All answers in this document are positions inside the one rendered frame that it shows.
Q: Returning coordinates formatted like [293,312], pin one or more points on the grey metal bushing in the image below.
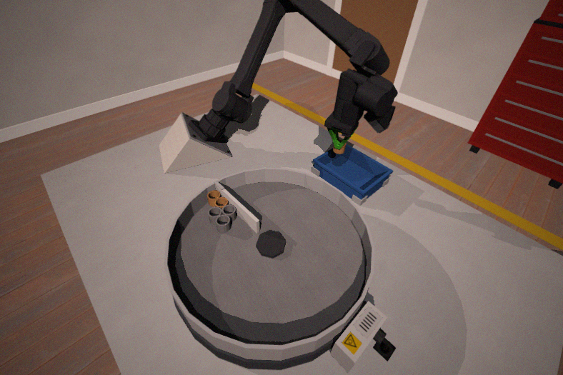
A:
[230,209]
[214,211]
[223,228]

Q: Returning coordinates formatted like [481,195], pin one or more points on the bronze bushing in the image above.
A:
[212,196]
[221,201]
[339,151]

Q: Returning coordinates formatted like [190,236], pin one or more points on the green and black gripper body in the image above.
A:
[333,121]

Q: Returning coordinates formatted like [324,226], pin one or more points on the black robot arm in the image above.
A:
[374,95]

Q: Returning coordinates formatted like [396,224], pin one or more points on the blue crate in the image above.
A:
[352,172]

